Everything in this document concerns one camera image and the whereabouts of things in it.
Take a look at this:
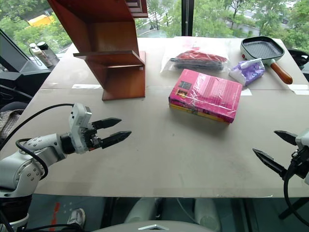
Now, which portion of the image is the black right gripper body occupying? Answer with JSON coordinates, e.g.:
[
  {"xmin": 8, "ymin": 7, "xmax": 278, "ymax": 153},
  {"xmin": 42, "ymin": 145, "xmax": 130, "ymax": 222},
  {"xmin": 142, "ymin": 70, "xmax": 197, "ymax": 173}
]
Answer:
[{"xmin": 287, "ymin": 147, "xmax": 309, "ymax": 179}]

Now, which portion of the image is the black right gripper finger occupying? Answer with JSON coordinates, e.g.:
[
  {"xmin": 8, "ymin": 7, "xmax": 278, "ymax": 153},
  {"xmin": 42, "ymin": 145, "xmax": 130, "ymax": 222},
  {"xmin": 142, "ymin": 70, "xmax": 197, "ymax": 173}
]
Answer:
[
  {"xmin": 252, "ymin": 147, "xmax": 288, "ymax": 181},
  {"xmin": 274, "ymin": 130, "xmax": 299, "ymax": 146}
]

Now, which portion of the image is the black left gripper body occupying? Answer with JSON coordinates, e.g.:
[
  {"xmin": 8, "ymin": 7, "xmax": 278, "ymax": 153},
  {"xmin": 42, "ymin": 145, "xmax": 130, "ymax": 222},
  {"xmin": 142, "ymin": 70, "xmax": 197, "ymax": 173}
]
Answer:
[{"xmin": 83, "ymin": 122, "xmax": 102, "ymax": 152}]

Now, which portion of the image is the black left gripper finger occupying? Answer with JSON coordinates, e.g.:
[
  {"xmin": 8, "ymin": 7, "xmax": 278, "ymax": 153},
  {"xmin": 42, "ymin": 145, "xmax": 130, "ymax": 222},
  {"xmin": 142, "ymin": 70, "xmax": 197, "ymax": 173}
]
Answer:
[
  {"xmin": 92, "ymin": 117, "xmax": 122, "ymax": 130},
  {"xmin": 99, "ymin": 130, "xmax": 132, "ymax": 149}
]

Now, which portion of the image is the wooden shelf stand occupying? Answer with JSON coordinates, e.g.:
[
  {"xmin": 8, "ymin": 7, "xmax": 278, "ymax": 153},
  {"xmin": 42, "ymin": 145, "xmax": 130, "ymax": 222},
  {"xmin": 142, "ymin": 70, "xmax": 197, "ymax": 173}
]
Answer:
[{"xmin": 47, "ymin": 0, "xmax": 149, "ymax": 102}]

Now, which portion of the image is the pink plastic-wrapped book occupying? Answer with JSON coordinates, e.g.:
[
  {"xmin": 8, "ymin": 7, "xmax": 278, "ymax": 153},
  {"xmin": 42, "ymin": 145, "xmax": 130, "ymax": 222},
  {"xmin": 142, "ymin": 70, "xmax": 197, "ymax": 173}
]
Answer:
[{"xmin": 168, "ymin": 69, "xmax": 243, "ymax": 119}]

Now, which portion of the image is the black table leg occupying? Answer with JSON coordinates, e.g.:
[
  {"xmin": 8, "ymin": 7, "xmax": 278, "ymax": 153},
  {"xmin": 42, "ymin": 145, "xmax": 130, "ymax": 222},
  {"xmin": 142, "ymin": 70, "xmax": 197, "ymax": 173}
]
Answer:
[{"xmin": 278, "ymin": 198, "xmax": 309, "ymax": 220}]

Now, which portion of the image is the white rounded robot leg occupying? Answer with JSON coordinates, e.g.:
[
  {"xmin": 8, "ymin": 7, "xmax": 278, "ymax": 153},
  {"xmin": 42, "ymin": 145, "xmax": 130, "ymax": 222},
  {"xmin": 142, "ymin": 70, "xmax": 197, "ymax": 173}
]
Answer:
[
  {"xmin": 194, "ymin": 198, "xmax": 222, "ymax": 231},
  {"xmin": 124, "ymin": 197, "xmax": 158, "ymax": 224}
]

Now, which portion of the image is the purple and white tissue packet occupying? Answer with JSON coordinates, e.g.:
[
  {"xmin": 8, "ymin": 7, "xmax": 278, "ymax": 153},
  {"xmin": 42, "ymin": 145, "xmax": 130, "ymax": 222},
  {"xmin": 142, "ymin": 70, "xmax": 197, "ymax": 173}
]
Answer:
[{"xmin": 228, "ymin": 58, "xmax": 266, "ymax": 87}]

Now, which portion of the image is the white sneaker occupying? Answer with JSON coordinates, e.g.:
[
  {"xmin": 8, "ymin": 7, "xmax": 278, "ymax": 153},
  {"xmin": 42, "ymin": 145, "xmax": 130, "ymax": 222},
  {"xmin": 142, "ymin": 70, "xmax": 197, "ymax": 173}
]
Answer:
[{"xmin": 67, "ymin": 208, "xmax": 86, "ymax": 228}]

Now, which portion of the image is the black chair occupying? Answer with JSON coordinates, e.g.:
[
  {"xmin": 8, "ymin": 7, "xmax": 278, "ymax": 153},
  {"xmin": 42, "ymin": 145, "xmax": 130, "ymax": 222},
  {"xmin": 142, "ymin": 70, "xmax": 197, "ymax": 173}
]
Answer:
[{"xmin": 287, "ymin": 48, "xmax": 309, "ymax": 71}]

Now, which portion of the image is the checked cloth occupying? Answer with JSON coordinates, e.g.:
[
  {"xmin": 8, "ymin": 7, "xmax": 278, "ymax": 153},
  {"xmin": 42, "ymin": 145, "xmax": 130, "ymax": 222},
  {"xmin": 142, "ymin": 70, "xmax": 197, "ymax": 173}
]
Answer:
[{"xmin": 0, "ymin": 109, "xmax": 24, "ymax": 141}]

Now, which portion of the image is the clear bottle with black cap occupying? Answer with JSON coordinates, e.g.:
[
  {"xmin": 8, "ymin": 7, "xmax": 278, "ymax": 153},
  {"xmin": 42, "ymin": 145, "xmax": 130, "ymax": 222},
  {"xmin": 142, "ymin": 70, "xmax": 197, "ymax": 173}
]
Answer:
[{"xmin": 36, "ymin": 41, "xmax": 54, "ymax": 68}]

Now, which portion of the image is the silver robot torso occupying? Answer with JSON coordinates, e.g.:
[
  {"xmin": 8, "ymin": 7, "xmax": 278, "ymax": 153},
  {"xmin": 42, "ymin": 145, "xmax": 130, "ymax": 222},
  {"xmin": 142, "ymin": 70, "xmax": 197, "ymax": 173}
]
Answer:
[{"xmin": 91, "ymin": 220, "xmax": 218, "ymax": 232}]

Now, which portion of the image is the red and black folded item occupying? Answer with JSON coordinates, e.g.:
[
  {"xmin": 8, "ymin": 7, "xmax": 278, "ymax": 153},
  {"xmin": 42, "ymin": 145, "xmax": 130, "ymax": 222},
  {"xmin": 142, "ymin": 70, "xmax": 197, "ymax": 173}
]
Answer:
[{"xmin": 169, "ymin": 50, "xmax": 229, "ymax": 72}]

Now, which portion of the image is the dark monitor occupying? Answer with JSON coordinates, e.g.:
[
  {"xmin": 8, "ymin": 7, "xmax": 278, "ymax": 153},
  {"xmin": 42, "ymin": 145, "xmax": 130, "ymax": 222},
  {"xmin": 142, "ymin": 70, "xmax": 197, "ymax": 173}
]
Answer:
[{"xmin": 0, "ymin": 28, "xmax": 32, "ymax": 73}]

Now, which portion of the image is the clear plastic zip bag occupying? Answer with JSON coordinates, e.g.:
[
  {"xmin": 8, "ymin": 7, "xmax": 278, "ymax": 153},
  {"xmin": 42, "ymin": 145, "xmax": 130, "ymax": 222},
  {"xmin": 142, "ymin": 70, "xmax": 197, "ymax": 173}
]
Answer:
[{"xmin": 160, "ymin": 36, "xmax": 234, "ymax": 74}]

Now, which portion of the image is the black window mullion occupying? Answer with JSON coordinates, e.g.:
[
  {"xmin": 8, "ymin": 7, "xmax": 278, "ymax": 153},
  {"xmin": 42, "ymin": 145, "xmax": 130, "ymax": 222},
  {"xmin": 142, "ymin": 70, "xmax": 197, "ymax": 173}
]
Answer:
[{"xmin": 181, "ymin": 0, "xmax": 194, "ymax": 38}]

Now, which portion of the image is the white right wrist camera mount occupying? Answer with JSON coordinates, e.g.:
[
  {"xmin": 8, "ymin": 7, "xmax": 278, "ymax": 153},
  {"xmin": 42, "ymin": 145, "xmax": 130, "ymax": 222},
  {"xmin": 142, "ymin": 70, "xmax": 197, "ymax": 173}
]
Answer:
[{"xmin": 295, "ymin": 129, "xmax": 309, "ymax": 186}]

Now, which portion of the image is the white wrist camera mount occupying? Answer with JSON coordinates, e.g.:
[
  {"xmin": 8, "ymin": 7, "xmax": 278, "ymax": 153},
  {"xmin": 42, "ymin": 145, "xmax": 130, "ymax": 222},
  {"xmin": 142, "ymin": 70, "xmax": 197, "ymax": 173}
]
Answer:
[
  {"xmin": 68, "ymin": 102, "xmax": 93, "ymax": 154},
  {"xmin": 295, "ymin": 129, "xmax": 309, "ymax": 186}
]

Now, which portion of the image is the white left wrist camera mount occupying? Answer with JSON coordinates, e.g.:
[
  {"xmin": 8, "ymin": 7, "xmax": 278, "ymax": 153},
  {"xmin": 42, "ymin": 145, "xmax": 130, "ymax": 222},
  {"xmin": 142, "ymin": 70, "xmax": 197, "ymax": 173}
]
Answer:
[{"xmin": 68, "ymin": 102, "xmax": 93, "ymax": 154}]

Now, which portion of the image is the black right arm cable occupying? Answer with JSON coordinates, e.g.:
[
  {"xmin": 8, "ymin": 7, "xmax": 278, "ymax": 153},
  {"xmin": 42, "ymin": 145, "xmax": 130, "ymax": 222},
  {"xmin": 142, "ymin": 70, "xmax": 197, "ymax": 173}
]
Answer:
[{"xmin": 283, "ymin": 151, "xmax": 309, "ymax": 227}]

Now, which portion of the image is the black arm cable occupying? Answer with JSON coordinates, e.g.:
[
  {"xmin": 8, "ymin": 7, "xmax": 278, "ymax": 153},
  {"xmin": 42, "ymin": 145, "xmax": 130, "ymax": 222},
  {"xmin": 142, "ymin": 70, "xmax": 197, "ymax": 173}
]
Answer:
[
  {"xmin": 0, "ymin": 103, "xmax": 75, "ymax": 181},
  {"xmin": 283, "ymin": 151, "xmax": 309, "ymax": 227}
]

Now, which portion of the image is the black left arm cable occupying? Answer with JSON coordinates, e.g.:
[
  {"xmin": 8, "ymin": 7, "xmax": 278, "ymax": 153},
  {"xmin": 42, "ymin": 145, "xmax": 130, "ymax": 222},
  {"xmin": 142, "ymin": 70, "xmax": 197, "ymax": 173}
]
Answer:
[{"xmin": 0, "ymin": 103, "xmax": 75, "ymax": 181}]

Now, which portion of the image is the green grill pan wooden handle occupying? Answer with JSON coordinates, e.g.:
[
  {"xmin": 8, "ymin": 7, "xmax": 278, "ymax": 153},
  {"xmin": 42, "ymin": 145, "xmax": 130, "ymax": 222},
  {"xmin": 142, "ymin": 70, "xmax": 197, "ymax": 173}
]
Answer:
[{"xmin": 240, "ymin": 36, "xmax": 294, "ymax": 85}]

